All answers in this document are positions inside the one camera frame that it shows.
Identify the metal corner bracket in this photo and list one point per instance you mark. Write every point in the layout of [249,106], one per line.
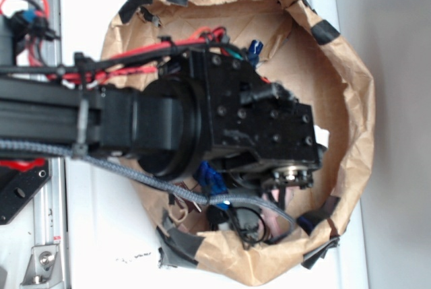
[44,268]

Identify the aluminium extrusion rail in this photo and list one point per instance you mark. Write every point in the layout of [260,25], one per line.
[50,207]

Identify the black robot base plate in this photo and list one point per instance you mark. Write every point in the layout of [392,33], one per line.
[20,181]

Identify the brown paper bag bin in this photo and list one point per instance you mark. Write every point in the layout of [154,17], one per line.
[307,55]

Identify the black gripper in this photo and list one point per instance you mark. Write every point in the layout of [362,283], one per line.
[255,133]

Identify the pink plush toy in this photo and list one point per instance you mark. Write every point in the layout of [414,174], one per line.
[276,224]

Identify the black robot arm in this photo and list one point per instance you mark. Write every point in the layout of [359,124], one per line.
[160,126]

